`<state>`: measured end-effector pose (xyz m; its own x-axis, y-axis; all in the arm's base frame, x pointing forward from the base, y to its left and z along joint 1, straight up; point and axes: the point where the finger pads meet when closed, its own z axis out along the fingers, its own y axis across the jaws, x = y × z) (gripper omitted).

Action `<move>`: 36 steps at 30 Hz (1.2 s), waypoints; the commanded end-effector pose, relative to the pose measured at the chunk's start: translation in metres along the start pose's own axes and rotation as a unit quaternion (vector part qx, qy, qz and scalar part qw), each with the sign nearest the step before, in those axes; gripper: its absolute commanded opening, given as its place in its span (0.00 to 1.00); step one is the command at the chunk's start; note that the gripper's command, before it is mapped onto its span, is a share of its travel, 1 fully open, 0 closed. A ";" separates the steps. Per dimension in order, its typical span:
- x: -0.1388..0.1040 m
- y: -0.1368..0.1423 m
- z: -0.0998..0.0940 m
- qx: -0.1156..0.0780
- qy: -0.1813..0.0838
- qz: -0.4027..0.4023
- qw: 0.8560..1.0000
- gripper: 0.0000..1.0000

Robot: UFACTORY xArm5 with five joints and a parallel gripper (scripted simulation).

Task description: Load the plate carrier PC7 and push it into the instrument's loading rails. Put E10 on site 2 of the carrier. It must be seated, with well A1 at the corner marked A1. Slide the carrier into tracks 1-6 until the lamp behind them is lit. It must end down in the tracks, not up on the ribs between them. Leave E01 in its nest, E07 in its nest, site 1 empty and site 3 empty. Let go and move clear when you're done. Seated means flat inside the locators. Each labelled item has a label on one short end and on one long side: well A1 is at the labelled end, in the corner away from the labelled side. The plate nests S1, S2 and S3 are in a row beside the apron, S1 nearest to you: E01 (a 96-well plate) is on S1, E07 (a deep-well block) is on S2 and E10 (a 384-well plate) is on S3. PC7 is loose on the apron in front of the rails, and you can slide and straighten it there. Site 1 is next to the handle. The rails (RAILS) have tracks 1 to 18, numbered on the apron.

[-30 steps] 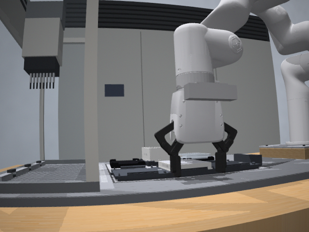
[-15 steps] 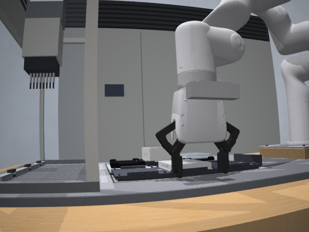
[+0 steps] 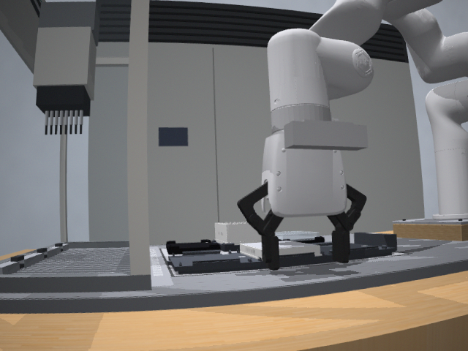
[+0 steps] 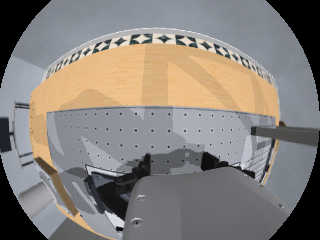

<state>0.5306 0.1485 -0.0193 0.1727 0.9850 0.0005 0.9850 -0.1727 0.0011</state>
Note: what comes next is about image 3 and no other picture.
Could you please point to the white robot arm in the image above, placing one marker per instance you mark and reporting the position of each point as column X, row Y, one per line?
column 304, row 65

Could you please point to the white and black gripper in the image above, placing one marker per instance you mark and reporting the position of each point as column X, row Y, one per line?
column 299, row 183

